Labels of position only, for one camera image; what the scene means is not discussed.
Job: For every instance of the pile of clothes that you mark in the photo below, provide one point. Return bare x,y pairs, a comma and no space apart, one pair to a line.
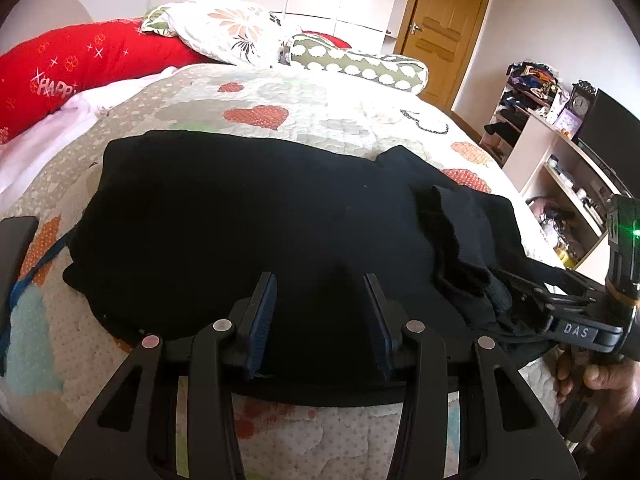
535,82

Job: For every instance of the white headboard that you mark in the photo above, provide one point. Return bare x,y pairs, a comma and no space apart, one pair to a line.
45,7

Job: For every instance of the wooden door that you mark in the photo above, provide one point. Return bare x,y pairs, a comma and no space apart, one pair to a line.
445,25

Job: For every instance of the red printed pillow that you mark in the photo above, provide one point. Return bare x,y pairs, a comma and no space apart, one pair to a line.
75,65

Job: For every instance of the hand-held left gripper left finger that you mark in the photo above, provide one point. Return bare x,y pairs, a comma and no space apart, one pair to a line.
265,320

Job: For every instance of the white floral pillow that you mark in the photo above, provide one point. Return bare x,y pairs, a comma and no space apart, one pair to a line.
225,30

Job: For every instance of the beige shelf unit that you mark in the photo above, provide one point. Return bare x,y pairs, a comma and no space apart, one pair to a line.
540,160

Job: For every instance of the black television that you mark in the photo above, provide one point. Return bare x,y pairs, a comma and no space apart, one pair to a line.
610,130

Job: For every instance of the person's right hand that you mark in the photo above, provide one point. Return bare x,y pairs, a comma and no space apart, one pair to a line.
615,385

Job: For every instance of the white bed sheet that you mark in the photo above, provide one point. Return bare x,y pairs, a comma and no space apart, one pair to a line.
50,130

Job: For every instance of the green cloud print bolster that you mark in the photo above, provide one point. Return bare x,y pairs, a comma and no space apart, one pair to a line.
350,62

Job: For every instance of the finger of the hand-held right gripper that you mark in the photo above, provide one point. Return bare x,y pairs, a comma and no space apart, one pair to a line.
525,285
570,274

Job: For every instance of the patterned quilted bedspread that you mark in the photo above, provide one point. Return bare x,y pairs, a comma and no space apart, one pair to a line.
310,95

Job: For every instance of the dark ornate table clock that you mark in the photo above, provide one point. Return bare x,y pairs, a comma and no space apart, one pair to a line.
581,102

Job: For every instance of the black pants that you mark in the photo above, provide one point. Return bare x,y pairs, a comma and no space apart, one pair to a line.
225,210

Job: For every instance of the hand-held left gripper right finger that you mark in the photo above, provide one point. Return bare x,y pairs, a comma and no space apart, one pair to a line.
376,320

